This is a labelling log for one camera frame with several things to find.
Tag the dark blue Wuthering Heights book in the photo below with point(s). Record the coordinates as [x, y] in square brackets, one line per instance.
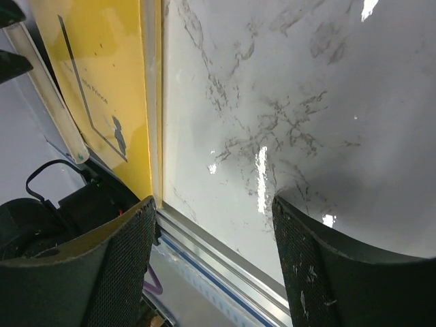
[46, 103]

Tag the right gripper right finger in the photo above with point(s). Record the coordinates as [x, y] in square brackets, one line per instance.
[332, 279]

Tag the aluminium mounting rail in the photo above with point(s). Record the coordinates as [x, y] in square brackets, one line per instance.
[255, 292]

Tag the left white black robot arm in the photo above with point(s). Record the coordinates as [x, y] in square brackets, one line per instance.
[34, 224]

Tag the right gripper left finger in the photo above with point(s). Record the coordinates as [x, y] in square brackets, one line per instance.
[93, 280]

